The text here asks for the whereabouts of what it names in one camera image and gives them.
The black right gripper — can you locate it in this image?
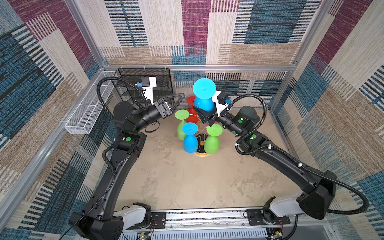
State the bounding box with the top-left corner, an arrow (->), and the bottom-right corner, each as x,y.
193,94 -> 244,137

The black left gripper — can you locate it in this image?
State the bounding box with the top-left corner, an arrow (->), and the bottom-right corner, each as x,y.
133,96 -> 183,137

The blue wine glass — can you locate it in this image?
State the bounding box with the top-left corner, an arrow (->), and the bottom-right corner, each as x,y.
193,78 -> 217,112
182,123 -> 199,154

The green front wine glass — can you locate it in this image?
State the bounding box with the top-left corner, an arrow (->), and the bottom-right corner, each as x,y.
204,124 -> 223,155

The green wine glass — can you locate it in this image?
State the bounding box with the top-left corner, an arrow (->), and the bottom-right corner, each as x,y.
175,110 -> 190,141
204,124 -> 223,155

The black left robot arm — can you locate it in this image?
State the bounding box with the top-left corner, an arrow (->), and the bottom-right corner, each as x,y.
69,94 -> 185,240

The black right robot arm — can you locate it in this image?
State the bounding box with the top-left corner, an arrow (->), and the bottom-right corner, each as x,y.
194,106 -> 337,224

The red wine glass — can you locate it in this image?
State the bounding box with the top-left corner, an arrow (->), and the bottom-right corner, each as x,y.
187,96 -> 200,124

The green rear wine glass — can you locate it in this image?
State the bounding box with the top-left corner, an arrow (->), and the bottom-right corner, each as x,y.
175,110 -> 190,141

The blue front wine glass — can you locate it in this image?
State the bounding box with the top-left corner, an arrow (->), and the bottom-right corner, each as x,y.
182,123 -> 199,154

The gold wine glass rack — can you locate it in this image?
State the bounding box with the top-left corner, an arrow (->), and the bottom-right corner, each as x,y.
188,112 -> 212,158

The black mesh shelf rack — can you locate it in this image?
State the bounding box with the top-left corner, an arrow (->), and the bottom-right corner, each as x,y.
113,68 -> 173,104

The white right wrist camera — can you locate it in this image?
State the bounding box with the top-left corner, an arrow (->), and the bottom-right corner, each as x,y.
212,91 -> 232,114

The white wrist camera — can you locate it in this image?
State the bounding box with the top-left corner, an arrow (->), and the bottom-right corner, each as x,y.
136,77 -> 157,104
212,91 -> 232,114

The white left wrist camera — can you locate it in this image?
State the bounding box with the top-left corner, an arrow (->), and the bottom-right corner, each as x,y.
136,77 -> 157,104

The black right corrugated cable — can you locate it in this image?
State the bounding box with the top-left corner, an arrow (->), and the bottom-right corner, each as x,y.
226,94 -> 370,215

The black corrugated cable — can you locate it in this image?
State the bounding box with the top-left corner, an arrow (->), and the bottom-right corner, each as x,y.
226,94 -> 370,215
96,76 -> 149,115

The black left corrugated cable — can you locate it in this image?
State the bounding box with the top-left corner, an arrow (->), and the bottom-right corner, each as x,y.
96,76 -> 149,115

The white wire basket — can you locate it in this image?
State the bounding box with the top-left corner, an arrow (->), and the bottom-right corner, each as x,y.
65,71 -> 115,135

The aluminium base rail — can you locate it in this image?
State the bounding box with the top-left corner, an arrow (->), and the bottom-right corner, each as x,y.
119,206 -> 334,240

